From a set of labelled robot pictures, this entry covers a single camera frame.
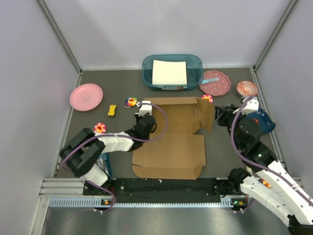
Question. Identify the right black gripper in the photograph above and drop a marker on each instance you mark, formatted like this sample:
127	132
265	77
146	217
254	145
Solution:
222	113

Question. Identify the brown cardboard box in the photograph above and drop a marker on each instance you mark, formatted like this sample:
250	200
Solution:
176	150

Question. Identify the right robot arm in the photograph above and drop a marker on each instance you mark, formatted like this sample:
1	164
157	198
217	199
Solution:
267	181

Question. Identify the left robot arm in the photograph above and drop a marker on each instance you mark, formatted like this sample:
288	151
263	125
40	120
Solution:
82	152

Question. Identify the pink smiling flower toy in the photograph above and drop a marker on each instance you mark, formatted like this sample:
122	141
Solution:
207	97

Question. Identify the pink dotted plate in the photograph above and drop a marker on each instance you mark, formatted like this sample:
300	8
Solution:
218	88

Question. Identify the red patterned bowl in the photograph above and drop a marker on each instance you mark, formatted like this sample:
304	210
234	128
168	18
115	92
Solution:
246	88

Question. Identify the light blue marker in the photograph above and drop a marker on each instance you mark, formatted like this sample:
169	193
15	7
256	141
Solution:
210	80

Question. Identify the dark blue leaf dish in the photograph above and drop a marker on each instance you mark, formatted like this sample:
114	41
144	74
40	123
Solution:
265	123

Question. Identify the teal plastic bin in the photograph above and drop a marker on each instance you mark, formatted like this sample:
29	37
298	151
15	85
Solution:
194	71

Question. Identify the white paper sheet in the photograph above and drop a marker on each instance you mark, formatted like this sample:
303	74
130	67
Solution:
169	73

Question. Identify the orange flower toy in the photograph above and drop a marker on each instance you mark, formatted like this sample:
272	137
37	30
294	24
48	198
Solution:
265	183

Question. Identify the rainbow flower toy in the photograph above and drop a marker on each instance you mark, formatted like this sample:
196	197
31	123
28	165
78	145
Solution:
130	102

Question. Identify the yellow bone toy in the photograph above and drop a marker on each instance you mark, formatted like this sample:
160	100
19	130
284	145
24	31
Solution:
112	109

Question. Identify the blue packaged item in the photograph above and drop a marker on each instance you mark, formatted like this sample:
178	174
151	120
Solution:
104	163

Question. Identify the pink round plate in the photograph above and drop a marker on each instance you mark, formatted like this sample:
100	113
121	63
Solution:
86	97

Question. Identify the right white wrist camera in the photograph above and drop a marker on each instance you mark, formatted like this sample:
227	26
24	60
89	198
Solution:
251	106

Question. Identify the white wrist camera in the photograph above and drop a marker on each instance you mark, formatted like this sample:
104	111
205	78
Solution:
251	106
145	107

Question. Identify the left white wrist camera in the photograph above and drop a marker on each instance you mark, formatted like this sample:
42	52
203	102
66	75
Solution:
145	107

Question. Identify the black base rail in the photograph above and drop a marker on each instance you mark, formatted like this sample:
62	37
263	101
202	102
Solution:
172	191

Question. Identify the grey slotted cable duct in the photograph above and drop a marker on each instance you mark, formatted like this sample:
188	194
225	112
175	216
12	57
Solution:
102	203

